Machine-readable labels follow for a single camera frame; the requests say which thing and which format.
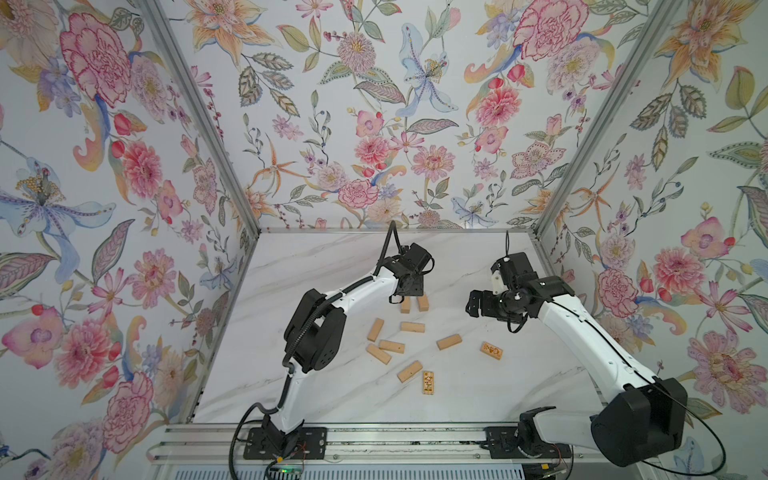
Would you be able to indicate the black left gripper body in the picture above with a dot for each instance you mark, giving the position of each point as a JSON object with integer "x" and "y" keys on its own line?
{"x": 415, "y": 286}

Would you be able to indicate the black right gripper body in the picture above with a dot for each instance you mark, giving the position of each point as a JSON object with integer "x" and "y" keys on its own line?
{"x": 499, "y": 306}

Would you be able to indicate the printed wood block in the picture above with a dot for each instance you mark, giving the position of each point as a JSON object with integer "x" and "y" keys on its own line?
{"x": 428, "y": 383}
{"x": 491, "y": 350}

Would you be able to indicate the plain wood block with holes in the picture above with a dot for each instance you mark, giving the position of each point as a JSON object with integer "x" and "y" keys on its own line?
{"x": 391, "y": 346}

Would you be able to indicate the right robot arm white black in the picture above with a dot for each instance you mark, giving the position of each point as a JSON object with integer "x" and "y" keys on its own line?
{"x": 643, "y": 416}

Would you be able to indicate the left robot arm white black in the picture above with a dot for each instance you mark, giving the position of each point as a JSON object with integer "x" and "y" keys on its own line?
{"x": 314, "y": 333}

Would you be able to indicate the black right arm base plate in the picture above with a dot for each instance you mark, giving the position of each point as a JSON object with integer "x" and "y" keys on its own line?
{"x": 510, "y": 443}

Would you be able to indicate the aluminium front rail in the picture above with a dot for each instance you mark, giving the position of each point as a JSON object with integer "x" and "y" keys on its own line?
{"x": 376, "y": 451}

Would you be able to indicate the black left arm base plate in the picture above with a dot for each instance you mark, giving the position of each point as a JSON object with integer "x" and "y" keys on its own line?
{"x": 265, "y": 441}

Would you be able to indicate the aluminium corner post right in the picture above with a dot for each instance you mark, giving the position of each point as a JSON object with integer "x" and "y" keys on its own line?
{"x": 617, "y": 94}

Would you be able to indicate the aluminium corner post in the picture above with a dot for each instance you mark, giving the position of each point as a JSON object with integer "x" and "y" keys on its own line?
{"x": 180, "y": 70}
{"x": 617, "y": 94}

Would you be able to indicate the aluminium corner post left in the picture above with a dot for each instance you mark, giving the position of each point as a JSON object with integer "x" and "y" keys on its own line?
{"x": 180, "y": 70}

